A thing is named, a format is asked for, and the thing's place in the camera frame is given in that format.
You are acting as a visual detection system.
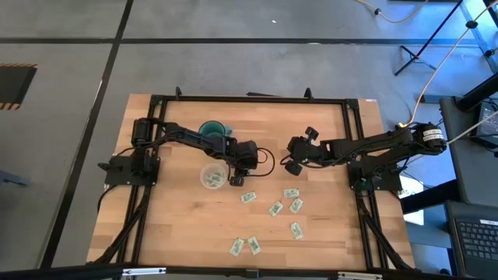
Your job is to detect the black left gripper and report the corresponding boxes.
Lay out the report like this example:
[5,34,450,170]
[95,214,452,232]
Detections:
[229,139,261,187]

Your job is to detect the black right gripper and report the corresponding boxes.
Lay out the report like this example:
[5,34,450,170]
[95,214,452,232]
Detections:
[284,126,324,177]

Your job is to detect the clear plastic cup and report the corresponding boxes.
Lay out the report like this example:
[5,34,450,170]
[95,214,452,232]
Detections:
[199,162,230,191]

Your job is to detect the teal enamel mug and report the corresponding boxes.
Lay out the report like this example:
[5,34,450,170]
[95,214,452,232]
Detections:
[198,120,234,139]

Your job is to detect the white paper sheet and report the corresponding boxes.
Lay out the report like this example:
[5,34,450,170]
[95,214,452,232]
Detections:
[398,174,425,226]

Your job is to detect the black tripod stand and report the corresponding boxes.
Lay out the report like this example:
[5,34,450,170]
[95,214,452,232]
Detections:
[394,0,466,77]

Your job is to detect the dark grey side desk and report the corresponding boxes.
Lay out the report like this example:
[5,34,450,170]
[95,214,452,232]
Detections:
[439,95,498,207]

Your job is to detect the grey electronic device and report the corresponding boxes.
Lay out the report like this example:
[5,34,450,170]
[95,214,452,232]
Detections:
[472,99,498,149]

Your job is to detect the laptop keyboard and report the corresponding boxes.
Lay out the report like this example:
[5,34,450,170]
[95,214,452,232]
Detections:
[445,200,498,280]

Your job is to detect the metal light stand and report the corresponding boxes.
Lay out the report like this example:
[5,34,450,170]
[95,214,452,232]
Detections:
[458,0,498,75]

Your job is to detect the blue-grey chair base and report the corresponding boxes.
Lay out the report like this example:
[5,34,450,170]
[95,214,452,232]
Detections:
[0,169,32,187]

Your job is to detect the black striped floor hatch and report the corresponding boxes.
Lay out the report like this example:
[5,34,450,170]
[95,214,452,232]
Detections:
[0,63,39,111]

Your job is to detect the black aluminium table frame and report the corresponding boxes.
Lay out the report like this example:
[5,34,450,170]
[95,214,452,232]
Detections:
[87,86,419,273]

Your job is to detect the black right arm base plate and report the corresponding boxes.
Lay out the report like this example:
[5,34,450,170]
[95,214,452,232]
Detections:
[345,159,404,192]

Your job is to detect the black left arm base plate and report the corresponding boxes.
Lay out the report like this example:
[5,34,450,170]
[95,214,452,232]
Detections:
[97,153,161,187]

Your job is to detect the silver metal bracket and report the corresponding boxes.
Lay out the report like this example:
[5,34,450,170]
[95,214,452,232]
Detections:
[121,267,167,277]
[337,271,384,280]

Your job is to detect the beige cable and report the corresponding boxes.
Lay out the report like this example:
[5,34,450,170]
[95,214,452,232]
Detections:
[356,0,431,23]

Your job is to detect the orange-yellow cable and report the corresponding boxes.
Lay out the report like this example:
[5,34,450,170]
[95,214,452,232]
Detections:
[404,0,498,128]

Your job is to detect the light grey cable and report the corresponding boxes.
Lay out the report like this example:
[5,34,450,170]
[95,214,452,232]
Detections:
[445,110,498,145]

